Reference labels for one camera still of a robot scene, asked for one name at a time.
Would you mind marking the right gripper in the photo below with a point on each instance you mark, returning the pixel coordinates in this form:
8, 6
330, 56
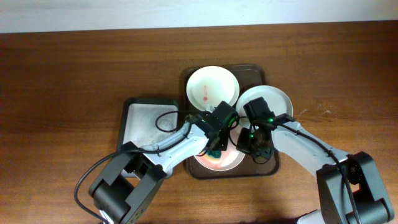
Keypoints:
242, 144

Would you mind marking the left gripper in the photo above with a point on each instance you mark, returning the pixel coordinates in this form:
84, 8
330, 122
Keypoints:
222, 144

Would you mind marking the green yellow sponge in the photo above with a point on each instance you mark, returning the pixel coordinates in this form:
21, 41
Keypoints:
215, 154

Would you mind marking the pink white plate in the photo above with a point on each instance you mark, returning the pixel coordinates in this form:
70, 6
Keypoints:
229, 160

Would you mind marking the pale blue plate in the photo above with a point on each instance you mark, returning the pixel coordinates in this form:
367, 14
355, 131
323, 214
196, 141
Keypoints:
277, 101

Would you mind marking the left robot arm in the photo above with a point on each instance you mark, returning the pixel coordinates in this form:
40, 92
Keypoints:
128, 183

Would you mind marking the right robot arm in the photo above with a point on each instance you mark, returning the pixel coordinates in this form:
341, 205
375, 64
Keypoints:
350, 186

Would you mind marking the brown serving tray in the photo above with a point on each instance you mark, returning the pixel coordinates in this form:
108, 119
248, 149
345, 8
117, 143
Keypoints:
248, 75

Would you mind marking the black soapy water tray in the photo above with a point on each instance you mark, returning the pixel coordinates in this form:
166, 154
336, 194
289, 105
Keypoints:
146, 121

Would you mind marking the cream white plate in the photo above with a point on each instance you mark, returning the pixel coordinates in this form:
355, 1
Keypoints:
209, 86

